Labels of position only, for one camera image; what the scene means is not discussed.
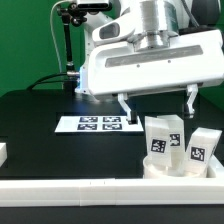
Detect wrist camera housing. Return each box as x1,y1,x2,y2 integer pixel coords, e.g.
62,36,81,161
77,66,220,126
92,20,135,46

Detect grey cable on pole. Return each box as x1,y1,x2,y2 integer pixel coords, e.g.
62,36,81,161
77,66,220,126
49,0,73,73

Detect white AprilTag base sheet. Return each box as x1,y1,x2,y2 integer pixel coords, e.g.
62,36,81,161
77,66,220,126
55,116,143,133

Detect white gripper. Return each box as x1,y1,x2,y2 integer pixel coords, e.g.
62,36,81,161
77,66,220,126
88,30,224,125

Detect rear camera on pole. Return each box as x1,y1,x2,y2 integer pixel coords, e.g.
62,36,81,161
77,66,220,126
77,0,110,9

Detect white U-shaped barrier frame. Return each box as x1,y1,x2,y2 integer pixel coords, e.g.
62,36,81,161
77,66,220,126
0,141,224,208

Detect black floor cables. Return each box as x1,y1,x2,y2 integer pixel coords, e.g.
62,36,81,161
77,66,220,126
26,72,79,91

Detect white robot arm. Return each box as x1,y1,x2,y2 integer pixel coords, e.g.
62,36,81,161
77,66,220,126
86,0,224,124

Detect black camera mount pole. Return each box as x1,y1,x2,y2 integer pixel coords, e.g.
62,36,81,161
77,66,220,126
56,1,88,79

